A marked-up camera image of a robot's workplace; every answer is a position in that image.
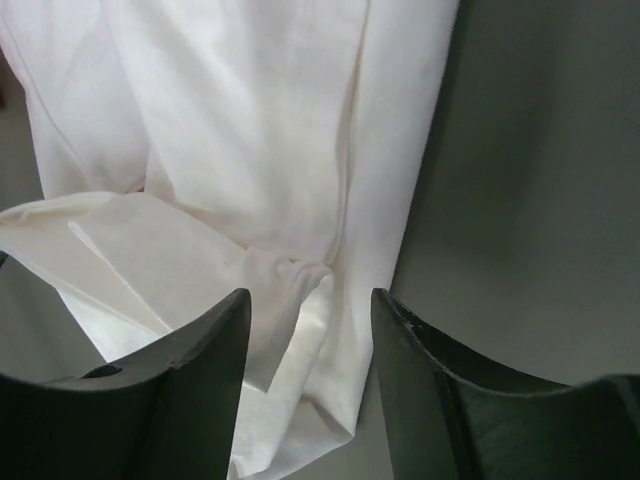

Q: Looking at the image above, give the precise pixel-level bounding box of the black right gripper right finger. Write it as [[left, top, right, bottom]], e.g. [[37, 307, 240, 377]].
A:
[[371, 289, 639, 479]]

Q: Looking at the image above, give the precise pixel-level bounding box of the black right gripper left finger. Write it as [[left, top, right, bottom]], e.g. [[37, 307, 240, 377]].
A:
[[1, 289, 251, 479]]

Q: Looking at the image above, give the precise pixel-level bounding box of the white t-shirt with red print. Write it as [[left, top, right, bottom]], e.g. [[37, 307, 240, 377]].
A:
[[1, 1, 458, 479]]

